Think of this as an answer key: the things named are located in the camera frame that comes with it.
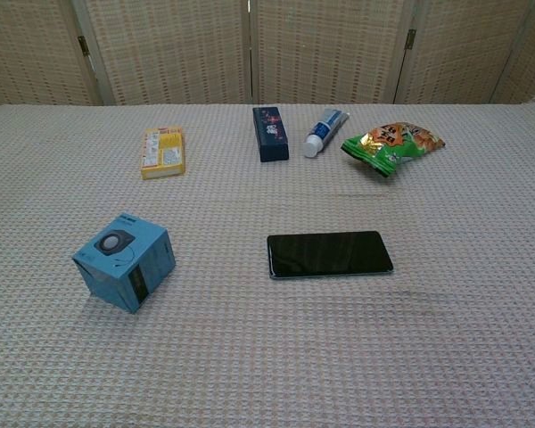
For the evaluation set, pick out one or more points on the black smartphone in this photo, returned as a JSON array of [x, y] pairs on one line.
[[327, 253]]

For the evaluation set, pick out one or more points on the dark blue long box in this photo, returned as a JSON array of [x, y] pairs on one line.
[[271, 134]]

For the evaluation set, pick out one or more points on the white blue toothpaste tube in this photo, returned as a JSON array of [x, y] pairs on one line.
[[322, 131]]

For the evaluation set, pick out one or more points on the yellow flat cardboard box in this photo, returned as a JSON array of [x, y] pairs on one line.
[[162, 153]]

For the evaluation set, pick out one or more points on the beige waffle tablecloth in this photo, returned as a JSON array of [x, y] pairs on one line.
[[267, 348]]

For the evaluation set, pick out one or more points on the green orange snack bag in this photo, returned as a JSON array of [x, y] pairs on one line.
[[390, 145]]

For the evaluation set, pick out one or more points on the blue cube cardboard box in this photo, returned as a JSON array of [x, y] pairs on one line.
[[129, 267]]

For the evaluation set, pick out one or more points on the woven folding screen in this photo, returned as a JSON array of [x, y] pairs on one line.
[[267, 49]]

